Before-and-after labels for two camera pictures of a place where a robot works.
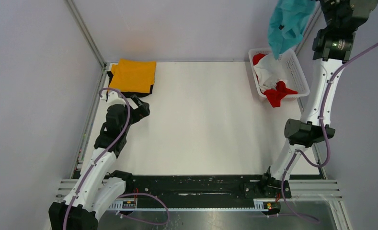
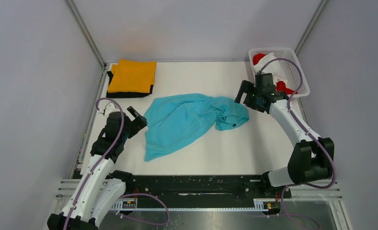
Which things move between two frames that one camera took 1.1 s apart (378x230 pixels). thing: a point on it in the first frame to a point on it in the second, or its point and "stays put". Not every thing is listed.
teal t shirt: x=287 y=23 to x=175 y=122
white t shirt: x=269 y=71 stays put
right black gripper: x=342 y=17 to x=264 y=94
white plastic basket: x=292 y=68 stays put
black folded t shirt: x=110 y=74 stays put
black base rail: x=234 y=191 stays put
